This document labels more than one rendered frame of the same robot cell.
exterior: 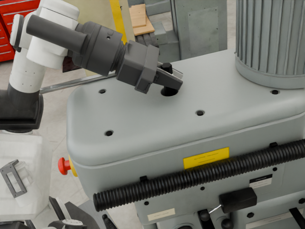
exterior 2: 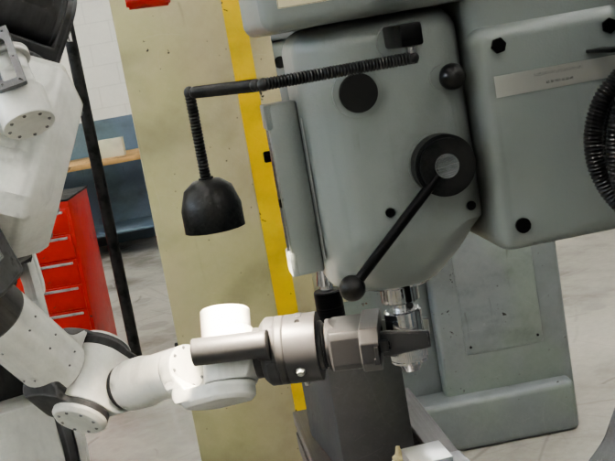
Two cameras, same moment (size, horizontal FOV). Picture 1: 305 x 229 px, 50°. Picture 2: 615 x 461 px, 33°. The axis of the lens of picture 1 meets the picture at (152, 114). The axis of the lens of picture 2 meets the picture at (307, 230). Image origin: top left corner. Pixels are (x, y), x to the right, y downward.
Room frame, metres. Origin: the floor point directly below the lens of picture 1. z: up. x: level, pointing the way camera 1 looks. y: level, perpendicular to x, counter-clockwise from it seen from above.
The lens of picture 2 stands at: (-0.72, 0.09, 1.62)
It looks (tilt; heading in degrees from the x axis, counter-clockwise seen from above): 10 degrees down; 359
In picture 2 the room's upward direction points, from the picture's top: 10 degrees counter-clockwise
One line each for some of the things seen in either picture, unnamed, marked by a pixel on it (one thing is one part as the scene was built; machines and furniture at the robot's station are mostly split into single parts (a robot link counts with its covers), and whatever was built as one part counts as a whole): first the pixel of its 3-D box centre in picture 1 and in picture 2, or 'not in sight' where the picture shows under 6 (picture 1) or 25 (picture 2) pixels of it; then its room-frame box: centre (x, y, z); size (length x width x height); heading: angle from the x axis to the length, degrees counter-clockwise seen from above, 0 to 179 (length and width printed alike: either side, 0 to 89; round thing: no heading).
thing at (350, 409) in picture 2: not in sight; (351, 391); (0.97, 0.02, 1.03); 0.22 x 0.12 x 0.20; 12
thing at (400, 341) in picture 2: not in sight; (404, 342); (0.53, -0.04, 1.23); 0.06 x 0.02 x 0.03; 81
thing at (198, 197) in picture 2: not in sight; (210, 202); (0.52, 0.17, 1.45); 0.07 x 0.07 x 0.06
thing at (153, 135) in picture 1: (180, 119); not in sight; (0.56, -0.06, 1.81); 0.47 x 0.26 x 0.16; 95
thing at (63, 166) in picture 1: (66, 165); not in sight; (0.54, 0.21, 1.76); 0.04 x 0.03 x 0.04; 5
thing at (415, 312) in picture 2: not in sight; (402, 312); (0.56, -0.04, 1.26); 0.05 x 0.05 x 0.01
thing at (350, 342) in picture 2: not in sight; (334, 345); (0.58, 0.05, 1.23); 0.13 x 0.12 x 0.10; 171
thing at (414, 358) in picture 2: not in sight; (406, 337); (0.56, -0.04, 1.23); 0.05 x 0.05 x 0.06
